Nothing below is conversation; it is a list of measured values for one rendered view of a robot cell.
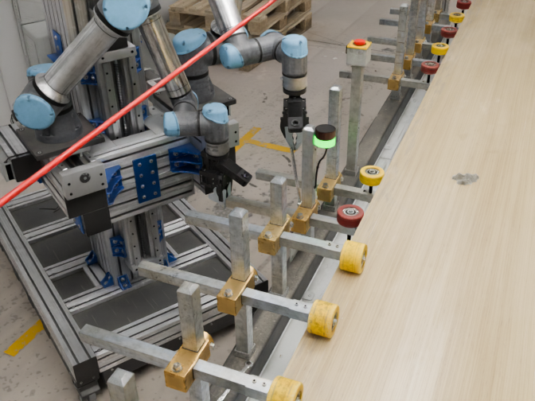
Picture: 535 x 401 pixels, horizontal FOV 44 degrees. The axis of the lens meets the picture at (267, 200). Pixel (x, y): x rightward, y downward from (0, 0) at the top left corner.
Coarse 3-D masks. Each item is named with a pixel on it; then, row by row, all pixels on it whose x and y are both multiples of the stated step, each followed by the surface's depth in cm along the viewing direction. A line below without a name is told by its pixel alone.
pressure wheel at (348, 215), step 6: (348, 204) 199; (342, 210) 197; (348, 210) 197; (354, 210) 197; (360, 210) 196; (342, 216) 194; (348, 216) 194; (354, 216) 194; (360, 216) 194; (342, 222) 195; (348, 222) 194; (354, 222) 194; (360, 222) 195
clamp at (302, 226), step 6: (300, 204) 206; (318, 204) 209; (300, 210) 203; (306, 210) 203; (312, 210) 203; (294, 216) 200; (306, 216) 200; (294, 222) 200; (300, 222) 199; (306, 222) 199; (294, 228) 202; (300, 228) 201; (306, 228) 200
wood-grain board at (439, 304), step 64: (512, 0) 371; (448, 64) 293; (512, 64) 291; (448, 128) 241; (512, 128) 240; (384, 192) 206; (448, 192) 205; (512, 192) 205; (384, 256) 179; (448, 256) 178; (512, 256) 178; (384, 320) 158; (448, 320) 158; (512, 320) 157; (320, 384) 142; (384, 384) 142; (448, 384) 141; (512, 384) 141
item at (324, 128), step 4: (324, 124) 191; (328, 124) 191; (316, 128) 189; (320, 128) 189; (324, 128) 189; (328, 128) 189; (332, 128) 189; (324, 132) 187; (328, 132) 187; (324, 140) 188; (328, 140) 188; (316, 148) 195; (328, 148) 192; (324, 156) 194; (320, 160) 196; (316, 172) 199; (316, 176) 199; (316, 180) 200; (316, 184) 201
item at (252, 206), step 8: (232, 200) 210; (240, 200) 210; (248, 200) 210; (248, 208) 209; (256, 208) 208; (264, 208) 207; (288, 208) 206; (312, 216) 202; (320, 216) 202; (328, 216) 202; (312, 224) 202; (320, 224) 201; (328, 224) 200; (336, 224) 199; (344, 232) 199; (352, 232) 198
